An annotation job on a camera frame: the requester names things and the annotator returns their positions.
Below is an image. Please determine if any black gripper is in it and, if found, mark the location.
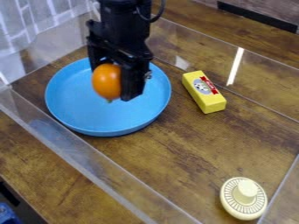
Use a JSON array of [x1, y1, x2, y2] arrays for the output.
[[86, 0, 154, 102]]

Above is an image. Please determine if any orange ball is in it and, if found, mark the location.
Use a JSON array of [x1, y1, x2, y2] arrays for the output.
[[91, 63, 122, 101]]

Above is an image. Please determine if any blue round tray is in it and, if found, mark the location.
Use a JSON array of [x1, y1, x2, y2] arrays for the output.
[[45, 58, 173, 137]]

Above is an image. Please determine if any yellow butter box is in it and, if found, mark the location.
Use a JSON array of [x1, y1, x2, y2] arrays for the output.
[[182, 71, 228, 114]]

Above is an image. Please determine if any cream round lid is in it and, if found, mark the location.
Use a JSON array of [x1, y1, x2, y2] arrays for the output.
[[220, 177, 268, 221]]

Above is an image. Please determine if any blue object at corner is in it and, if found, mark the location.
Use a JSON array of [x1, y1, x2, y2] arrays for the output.
[[0, 203, 19, 224]]

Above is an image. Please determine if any black cable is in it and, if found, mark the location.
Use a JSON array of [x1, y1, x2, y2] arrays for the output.
[[135, 0, 168, 24]]

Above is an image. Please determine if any clear acrylic enclosure wall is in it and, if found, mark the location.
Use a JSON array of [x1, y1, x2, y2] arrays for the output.
[[0, 0, 299, 224]]

